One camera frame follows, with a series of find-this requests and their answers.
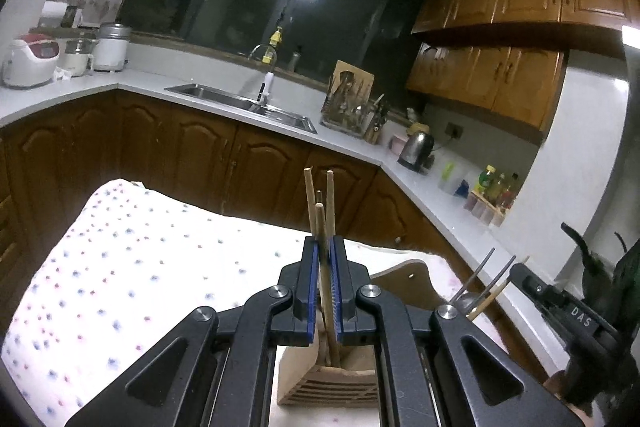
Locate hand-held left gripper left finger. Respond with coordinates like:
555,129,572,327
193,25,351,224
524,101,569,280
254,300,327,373
64,237,321,427

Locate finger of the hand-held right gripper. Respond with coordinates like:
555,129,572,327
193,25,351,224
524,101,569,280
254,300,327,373
509,265,571,323

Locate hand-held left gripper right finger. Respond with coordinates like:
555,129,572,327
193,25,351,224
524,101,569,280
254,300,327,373
329,236,584,427

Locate metal chopstick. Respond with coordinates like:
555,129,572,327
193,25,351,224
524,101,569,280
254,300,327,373
452,247,496,306
467,255,517,313

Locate wooden slatted utensil holder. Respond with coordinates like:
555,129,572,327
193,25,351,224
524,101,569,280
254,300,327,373
276,258,442,408

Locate red sauce bottle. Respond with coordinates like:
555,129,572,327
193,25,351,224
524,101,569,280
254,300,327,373
502,174,521,210

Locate green bottle yellow cap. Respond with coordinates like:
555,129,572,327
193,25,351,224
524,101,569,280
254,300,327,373
477,164,499,198

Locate clear plastic pitcher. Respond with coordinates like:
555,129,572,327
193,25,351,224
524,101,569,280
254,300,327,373
438,161,460,196

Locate white kitchen countertop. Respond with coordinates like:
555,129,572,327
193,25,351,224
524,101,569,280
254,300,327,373
0,66,573,290

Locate steel electric kettle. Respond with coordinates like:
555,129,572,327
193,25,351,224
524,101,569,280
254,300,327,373
397,126,436,173

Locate knife block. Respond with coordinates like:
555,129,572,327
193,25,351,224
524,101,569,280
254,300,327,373
367,94,394,146

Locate wooden base cabinets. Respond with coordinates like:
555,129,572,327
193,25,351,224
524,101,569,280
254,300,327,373
0,89,481,288

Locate floral white tablecloth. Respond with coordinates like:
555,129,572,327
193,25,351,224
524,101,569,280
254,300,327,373
0,178,508,427

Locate wooden cutting board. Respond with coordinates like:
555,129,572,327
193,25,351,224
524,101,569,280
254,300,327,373
330,59,376,108

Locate steel kitchen sink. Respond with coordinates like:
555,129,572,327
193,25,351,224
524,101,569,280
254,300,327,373
164,82,319,136

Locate kitchen faucet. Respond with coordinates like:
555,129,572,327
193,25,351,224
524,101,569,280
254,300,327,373
248,42,277,108

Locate yellow capped bottle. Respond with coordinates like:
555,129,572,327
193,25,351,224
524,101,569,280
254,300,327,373
268,26,285,63

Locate white cooking pot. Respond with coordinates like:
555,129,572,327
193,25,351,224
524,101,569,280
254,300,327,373
92,23,133,73

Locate white red rice cooker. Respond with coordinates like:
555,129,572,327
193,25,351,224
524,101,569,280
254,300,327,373
1,34,61,89

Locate wire dish rack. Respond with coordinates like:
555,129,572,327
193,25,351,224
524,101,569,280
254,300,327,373
319,77,386,138

